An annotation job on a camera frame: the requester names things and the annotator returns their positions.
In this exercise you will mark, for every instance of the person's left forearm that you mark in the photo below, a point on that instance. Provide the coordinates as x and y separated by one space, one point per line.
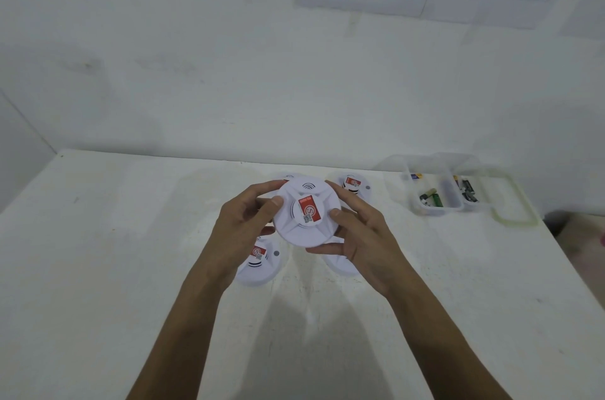
175 347

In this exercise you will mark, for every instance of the cream fabric with pink dots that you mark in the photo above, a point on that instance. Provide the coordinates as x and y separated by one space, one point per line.
581 262

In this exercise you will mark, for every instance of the person's left hand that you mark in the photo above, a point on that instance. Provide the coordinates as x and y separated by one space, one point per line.
236 234

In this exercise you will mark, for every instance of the person's right hand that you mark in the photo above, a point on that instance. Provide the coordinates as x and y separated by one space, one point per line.
373 253

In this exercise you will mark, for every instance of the blue and yellow battery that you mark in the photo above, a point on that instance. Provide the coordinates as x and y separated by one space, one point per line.
456 182

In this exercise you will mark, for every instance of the black battery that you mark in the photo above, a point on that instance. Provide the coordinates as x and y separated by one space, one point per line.
468 189

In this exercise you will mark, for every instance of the clear lid with green rim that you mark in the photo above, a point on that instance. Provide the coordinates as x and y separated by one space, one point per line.
531 220

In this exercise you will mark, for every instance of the person's right forearm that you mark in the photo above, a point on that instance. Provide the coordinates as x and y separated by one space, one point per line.
444 352

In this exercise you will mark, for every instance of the clear plastic container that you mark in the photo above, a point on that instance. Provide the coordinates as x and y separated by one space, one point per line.
394 182
484 196

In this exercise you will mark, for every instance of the pile of assorted batteries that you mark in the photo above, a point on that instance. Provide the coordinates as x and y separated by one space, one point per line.
427 199

